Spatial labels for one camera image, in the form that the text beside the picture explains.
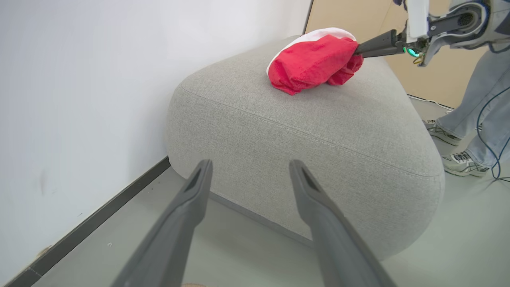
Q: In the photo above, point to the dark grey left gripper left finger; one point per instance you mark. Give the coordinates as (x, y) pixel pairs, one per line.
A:
(171, 239)

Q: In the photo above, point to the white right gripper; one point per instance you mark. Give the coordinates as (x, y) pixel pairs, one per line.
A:
(417, 20)

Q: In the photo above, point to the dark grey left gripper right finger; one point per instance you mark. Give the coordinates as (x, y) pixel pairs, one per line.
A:
(338, 247)

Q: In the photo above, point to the red and white garment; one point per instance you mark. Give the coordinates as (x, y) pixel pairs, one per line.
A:
(306, 63)

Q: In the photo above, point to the grey fabric sofa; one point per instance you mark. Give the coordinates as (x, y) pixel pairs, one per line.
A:
(299, 139)

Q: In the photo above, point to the beige partition board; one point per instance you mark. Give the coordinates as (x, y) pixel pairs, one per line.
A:
(358, 16)

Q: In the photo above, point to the black baseboard strip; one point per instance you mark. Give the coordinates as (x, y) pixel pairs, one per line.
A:
(99, 218)

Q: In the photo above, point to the white grey sneaker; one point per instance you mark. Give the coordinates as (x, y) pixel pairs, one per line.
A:
(442, 133)
(464, 164)

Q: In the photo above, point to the grey blue jeans legs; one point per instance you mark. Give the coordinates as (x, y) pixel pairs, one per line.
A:
(486, 87)

